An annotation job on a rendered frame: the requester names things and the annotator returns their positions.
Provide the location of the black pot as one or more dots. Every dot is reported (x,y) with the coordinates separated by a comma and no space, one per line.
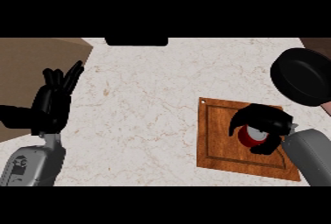
(302,77)

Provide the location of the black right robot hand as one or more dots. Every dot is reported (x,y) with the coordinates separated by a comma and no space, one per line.
(263,118)

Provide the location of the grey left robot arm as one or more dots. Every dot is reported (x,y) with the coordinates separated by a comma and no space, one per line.
(30,166)

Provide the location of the black appliance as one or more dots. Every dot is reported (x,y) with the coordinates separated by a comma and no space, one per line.
(136,41)

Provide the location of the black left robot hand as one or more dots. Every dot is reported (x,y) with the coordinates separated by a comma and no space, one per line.
(52,105)

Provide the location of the dark brown block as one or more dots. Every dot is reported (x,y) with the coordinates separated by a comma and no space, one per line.
(318,45)

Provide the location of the brown wooden cutting board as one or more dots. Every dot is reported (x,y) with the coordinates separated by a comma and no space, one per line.
(219,140)

